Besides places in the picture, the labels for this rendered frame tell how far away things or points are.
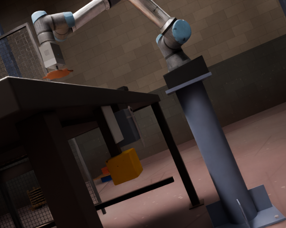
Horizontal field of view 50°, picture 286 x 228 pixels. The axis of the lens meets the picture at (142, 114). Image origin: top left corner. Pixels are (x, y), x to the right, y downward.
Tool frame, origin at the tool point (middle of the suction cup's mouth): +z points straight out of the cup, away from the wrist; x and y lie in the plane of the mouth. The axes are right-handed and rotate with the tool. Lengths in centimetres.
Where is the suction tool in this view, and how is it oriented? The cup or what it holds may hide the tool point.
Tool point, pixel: (58, 75)
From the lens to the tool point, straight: 154.8
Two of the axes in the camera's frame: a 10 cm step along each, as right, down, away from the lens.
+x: 9.1, -3.2, -2.7
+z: 3.2, 9.5, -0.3
